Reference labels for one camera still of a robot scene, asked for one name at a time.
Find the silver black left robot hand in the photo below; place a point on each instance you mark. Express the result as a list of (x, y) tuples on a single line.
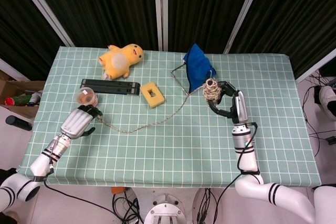
[(74, 123)]

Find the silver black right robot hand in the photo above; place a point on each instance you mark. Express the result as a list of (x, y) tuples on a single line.
[(240, 108)]

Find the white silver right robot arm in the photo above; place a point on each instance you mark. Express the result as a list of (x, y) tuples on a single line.
[(245, 155)]

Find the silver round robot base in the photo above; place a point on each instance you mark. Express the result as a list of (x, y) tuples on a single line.
[(165, 211)]

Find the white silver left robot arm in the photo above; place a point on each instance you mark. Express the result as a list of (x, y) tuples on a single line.
[(39, 166)]

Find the clear plastic snack jar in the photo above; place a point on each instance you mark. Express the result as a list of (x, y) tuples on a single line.
[(85, 96)]

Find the black cylinder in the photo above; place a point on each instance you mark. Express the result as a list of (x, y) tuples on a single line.
[(18, 123)]

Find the blue cloth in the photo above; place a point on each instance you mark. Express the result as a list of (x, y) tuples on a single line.
[(197, 66)]

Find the cardboard box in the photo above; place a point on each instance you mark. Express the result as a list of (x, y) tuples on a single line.
[(10, 87)]

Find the yellow plush duck toy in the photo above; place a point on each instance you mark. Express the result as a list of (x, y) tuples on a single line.
[(120, 61)]

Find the orange object under table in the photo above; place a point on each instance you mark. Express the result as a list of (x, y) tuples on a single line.
[(118, 190)]

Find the yellow sponge with hole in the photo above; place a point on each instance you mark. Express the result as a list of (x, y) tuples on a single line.
[(157, 100)]

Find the green checked tablecloth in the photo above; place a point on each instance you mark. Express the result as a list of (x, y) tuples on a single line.
[(168, 150)]

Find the white rounded device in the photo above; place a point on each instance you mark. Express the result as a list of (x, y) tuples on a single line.
[(329, 100)]

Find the black power adapter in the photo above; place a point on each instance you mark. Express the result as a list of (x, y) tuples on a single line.
[(331, 140)]

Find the black partition curtain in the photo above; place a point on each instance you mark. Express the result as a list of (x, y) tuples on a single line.
[(105, 6), (204, 6), (302, 11), (15, 24)]

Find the white partition frame rail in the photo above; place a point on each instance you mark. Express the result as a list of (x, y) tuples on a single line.
[(315, 68), (13, 70)]

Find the white partition frame post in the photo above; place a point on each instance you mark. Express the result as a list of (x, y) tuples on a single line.
[(243, 11), (158, 11), (165, 11), (43, 9)]

